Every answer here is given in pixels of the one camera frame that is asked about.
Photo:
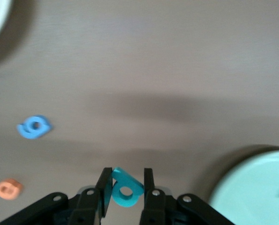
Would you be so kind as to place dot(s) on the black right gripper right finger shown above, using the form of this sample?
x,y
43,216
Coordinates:
x,y
150,187

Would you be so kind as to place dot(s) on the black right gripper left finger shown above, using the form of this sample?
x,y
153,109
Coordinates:
x,y
104,187

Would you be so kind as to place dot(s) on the teal foam letter with hole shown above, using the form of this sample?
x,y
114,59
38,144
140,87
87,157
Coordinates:
x,y
125,185

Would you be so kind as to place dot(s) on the blue foam number six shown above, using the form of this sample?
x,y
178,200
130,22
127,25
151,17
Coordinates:
x,y
34,131

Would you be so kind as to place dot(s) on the orange foam letter e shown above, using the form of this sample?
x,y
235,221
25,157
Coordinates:
x,y
9,194

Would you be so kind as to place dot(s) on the pale green plate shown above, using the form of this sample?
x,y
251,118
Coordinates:
x,y
251,192

